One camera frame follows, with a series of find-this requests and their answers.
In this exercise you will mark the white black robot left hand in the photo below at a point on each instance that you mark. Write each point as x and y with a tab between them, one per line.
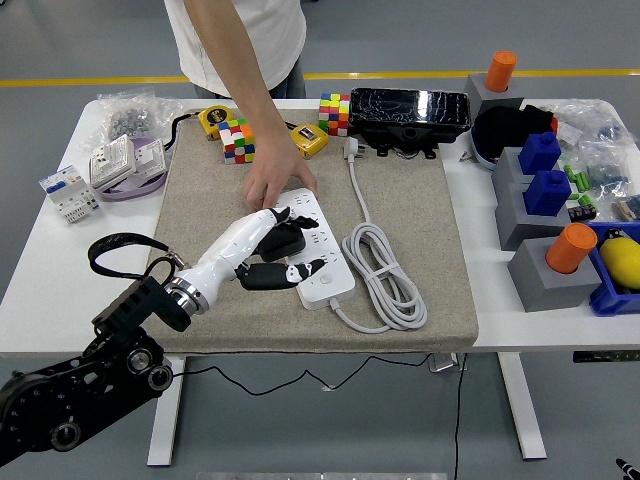
230	245

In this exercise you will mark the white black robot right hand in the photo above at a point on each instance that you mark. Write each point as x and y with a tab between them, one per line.
629	470

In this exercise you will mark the person's right hand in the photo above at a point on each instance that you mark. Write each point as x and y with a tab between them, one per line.
277	162

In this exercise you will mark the black plug adapter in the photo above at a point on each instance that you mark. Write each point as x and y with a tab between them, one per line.
282	245

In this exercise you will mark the white power strip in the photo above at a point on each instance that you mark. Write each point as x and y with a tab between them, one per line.
320	298

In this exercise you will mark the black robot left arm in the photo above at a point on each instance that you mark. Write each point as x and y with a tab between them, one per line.
75	395

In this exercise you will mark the person's right forearm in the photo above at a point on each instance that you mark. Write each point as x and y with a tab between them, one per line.
232	70

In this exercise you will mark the small circuit board module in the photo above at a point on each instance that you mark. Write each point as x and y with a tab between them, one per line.
627	207

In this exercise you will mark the yellow tape measure square label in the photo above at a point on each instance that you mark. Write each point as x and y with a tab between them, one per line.
308	140

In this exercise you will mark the rubik's cube with white face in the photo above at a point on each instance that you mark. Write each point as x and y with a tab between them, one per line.
235	142

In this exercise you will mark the rubik's cube with yellow face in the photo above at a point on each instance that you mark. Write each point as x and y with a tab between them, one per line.
334	115

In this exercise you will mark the yellow tape measure round label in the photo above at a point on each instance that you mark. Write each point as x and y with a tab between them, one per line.
212	117

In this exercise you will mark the grey-brown mat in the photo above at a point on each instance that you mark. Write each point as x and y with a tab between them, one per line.
225	325

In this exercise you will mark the purple tape roll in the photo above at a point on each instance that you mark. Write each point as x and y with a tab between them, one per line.
130	192

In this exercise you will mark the black table control panel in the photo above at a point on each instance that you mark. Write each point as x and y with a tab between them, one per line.
605	356

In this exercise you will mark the person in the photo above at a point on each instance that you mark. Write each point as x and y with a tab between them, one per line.
270	40

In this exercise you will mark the black device with glossy top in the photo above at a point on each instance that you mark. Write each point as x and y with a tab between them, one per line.
400	107

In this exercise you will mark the plastic bag of metal nuts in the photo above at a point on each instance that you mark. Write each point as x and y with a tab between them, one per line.
125	120

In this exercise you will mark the white circuit breaker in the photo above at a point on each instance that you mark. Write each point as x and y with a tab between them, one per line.
66	196

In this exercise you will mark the blue plastic bin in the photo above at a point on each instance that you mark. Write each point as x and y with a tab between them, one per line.
610	300

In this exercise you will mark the white table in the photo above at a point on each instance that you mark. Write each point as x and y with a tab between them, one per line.
500	330

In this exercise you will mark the grey block with round hole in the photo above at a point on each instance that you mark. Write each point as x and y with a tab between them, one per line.
540	290
477	92

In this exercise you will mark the white blue round device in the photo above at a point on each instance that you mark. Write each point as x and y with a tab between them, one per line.
482	157

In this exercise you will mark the yellow plush toy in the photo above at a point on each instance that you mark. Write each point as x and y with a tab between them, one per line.
622	260

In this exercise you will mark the black cloth cap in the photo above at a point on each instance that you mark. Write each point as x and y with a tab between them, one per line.
500	130

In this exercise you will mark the grey block with square hole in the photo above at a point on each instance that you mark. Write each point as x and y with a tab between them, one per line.
515	225
505	172

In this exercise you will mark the orange cylinder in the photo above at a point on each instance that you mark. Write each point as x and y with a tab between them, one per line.
500	72
570	247

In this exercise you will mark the blue block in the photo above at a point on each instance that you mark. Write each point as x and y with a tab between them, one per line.
538	152
546	195

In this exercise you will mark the small black component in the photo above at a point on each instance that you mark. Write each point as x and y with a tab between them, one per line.
581	212

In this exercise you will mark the green plastic cylinder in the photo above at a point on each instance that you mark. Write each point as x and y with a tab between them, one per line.
582	181
569	173

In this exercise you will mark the clear bag of blue parts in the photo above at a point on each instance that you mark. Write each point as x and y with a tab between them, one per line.
607	170

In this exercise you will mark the clear bag of small parts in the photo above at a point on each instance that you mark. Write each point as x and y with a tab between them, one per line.
590	120

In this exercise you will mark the white wall switch panel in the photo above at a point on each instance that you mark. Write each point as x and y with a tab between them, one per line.
150	160

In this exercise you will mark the metal bracket under table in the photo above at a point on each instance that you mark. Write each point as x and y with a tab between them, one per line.
445	362

